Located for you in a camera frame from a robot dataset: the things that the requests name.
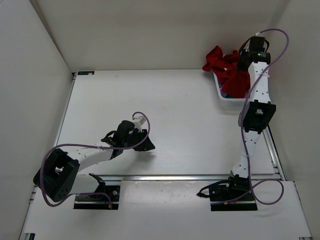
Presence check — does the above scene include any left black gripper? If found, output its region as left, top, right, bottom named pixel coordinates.
left=123, top=128, right=156, bottom=151

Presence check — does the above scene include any red t shirt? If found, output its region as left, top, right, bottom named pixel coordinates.
left=202, top=45, right=250, bottom=99

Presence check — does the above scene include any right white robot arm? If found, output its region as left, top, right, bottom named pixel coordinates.
left=224, top=36, right=276, bottom=200

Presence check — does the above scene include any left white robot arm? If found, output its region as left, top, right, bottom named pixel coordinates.
left=33, top=116, right=156, bottom=206

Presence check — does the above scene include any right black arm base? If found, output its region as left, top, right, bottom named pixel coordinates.
left=196, top=175, right=258, bottom=212

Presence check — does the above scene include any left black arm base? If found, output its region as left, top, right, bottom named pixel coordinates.
left=70, top=173, right=121, bottom=210

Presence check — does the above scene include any purple t shirt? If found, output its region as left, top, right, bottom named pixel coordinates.
left=217, top=80, right=225, bottom=95

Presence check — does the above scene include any white plastic basket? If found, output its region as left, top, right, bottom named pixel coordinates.
left=212, top=73, right=245, bottom=106

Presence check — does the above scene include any black label sticker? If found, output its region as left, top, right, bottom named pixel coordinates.
left=77, top=71, right=95, bottom=76

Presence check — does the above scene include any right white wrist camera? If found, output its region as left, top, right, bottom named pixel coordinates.
left=254, top=31, right=265, bottom=38

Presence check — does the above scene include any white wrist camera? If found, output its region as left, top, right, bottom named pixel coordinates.
left=132, top=116, right=146, bottom=132
left=254, top=31, right=265, bottom=38

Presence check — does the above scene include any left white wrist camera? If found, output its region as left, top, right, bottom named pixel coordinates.
left=132, top=116, right=146, bottom=132

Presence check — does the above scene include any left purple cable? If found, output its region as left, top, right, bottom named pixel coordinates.
left=39, top=111, right=151, bottom=207

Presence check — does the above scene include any purple cable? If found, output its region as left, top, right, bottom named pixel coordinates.
left=39, top=111, right=151, bottom=207
left=239, top=28, right=291, bottom=205

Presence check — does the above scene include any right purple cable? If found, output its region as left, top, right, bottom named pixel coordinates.
left=239, top=28, right=291, bottom=205

